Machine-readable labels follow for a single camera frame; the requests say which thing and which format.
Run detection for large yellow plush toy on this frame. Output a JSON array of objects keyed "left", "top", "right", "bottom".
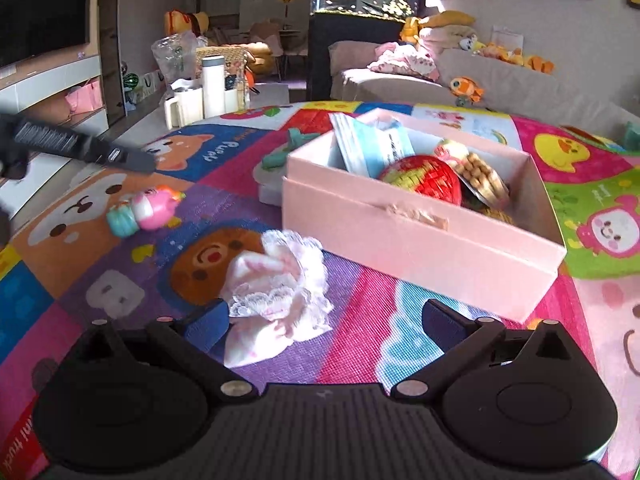
[{"left": 163, "top": 8, "right": 211, "bottom": 39}]

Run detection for pink clothes pile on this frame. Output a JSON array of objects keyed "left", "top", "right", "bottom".
[{"left": 367, "top": 42, "right": 442, "bottom": 82}]

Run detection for clear plastic bag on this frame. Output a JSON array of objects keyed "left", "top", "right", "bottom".
[{"left": 151, "top": 29, "right": 209, "bottom": 84}]

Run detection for beige sofa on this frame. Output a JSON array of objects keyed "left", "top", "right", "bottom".
[{"left": 328, "top": 40, "right": 640, "bottom": 142}]

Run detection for white shopping bag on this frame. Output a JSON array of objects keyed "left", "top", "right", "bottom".
[{"left": 134, "top": 72, "right": 167, "bottom": 107}]

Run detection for green toy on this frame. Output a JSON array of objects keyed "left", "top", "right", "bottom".
[{"left": 263, "top": 127, "right": 322, "bottom": 171}]

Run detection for orange fish plush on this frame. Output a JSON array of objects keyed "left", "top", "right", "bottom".
[{"left": 448, "top": 76, "right": 486, "bottom": 103}]

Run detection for pink paper bag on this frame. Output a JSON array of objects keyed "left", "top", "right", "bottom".
[{"left": 64, "top": 82, "right": 104, "bottom": 114}]

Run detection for printed beige box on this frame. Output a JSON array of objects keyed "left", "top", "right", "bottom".
[{"left": 194, "top": 45, "right": 252, "bottom": 112}]

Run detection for beige dining chair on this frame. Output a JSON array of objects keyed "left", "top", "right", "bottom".
[{"left": 249, "top": 19, "right": 309, "bottom": 82}]

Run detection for grey tray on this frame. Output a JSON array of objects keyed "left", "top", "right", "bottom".
[{"left": 252, "top": 159, "right": 292, "bottom": 206}]

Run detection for brown plush toy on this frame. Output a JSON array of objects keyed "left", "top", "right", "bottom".
[{"left": 247, "top": 42, "right": 277, "bottom": 77}]

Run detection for pink cardboard box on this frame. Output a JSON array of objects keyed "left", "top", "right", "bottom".
[{"left": 281, "top": 107, "right": 568, "bottom": 325}]

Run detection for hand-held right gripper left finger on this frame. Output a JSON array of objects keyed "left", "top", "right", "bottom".
[{"left": 60, "top": 298, "right": 258, "bottom": 401}]

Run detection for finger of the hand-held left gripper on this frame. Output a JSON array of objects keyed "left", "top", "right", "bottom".
[{"left": 0, "top": 112, "right": 157, "bottom": 176}]

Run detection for white lace cloth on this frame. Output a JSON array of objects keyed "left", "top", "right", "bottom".
[{"left": 223, "top": 229, "right": 335, "bottom": 369}]

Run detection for white media cabinet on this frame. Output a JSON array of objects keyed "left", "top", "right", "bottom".
[{"left": 0, "top": 54, "right": 112, "bottom": 213}]

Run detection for yellow duck plush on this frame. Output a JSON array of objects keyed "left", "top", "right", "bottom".
[{"left": 399, "top": 15, "right": 424, "bottom": 44}]

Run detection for yellow pillow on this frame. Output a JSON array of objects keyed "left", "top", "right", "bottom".
[{"left": 417, "top": 10, "right": 477, "bottom": 29}]

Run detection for row of yellow plush toys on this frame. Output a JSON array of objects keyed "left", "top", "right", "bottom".
[{"left": 479, "top": 42, "right": 557, "bottom": 76}]

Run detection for black fish tank cabinet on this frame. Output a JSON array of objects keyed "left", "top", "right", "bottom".
[{"left": 305, "top": 10, "right": 422, "bottom": 102}]

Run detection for red woven strawberry pouch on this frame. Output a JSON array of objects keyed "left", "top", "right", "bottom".
[{"left": 377, "top": 155, "right": 464, "bottom": 207}]

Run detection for black television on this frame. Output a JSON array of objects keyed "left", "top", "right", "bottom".
[{"left": 0, "top": 0, "right": 99, "bottom": 69}]

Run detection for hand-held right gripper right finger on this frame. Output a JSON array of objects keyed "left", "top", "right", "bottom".
[{"left": 390, "top": 298, "right": 586, "bottom": 401}]

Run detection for white pitcher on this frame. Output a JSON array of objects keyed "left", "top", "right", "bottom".
[{"left": 163, "top": 80, "right": 205, "bottom": 130}]

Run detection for pink toy figure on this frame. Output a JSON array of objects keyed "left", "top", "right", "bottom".
[{"left": 106, "top": 184, "right": 187, "bottom": 238}]

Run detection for white thermos bottle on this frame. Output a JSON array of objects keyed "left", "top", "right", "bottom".
[{"left": 200, "top": 54, "right": 227, "bottom": 119}]

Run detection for biscuit snack packet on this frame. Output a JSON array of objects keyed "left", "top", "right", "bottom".
[{"left": 433, "top": 138, "right": 512, "bottom": 212}]

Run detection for pink pillow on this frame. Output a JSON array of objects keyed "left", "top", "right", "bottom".
[{"left": 417, "top": 25, "right": 477, "bottom": 52}]

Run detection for colourful cartoon play mat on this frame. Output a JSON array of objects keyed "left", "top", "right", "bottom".
[{"left": 0, "top": 100, "right": 640, "bottom": 480}]

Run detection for blue white tissue packet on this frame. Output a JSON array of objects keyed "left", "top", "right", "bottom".
[{"left": 329, "top": 112, "right": 417, "bottom": 180}]

